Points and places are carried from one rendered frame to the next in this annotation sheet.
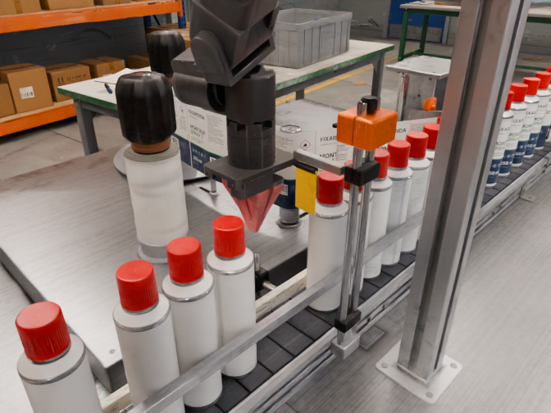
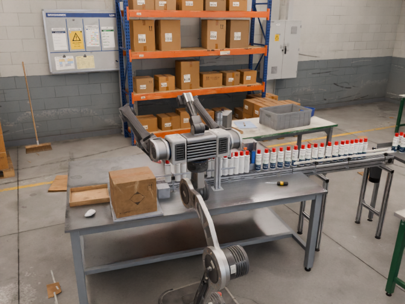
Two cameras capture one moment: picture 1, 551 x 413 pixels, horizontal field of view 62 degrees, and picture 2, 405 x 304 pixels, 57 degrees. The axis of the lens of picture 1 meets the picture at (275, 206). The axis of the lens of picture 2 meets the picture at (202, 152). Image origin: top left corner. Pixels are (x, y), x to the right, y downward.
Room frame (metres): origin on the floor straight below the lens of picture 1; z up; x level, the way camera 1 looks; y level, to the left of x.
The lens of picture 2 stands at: (-2.15, -1.41, 2.23)
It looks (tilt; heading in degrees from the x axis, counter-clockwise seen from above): 21 degrees down; 28
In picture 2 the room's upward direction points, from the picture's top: straight up
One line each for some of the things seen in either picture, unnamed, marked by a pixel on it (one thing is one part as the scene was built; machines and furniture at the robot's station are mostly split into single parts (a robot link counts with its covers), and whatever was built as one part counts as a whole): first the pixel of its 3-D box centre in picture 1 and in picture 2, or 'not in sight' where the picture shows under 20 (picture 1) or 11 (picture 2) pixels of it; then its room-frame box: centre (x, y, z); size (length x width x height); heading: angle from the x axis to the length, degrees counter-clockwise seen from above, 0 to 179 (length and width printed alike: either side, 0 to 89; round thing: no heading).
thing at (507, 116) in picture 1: (494, 139); (266, 159); (0.92, -0.46, 0.98); 0.05 x 0.05 x 0.20
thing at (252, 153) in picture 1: (251, 145); not in sight; (0.52, 0.03, 1.13); 0.10 x 0.07 x 0.07; 136
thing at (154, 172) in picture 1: (154, 170); not in sight; (0.66, 0.19, 1.03); 0.09 x 0.09 x 0.30
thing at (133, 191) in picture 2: not in sight; (132, 190); (-0.18, 0.20, 0.99); 0.30 x 0.24 x 0.27; 139
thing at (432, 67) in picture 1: (430, 65); (248, 140); (0.89, -0.29, 1.14); 0.14 x 0.11 x 0.01; 135
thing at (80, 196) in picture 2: not in sight; (89, 195); (-0.19, 0.64, 0.85); 0.30 x 0.26 x 0.04; 135
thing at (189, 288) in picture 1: (193, 325); (183, 169); (0.37, 0.09, 0.98); 0.05 x 0.05 x 0.20
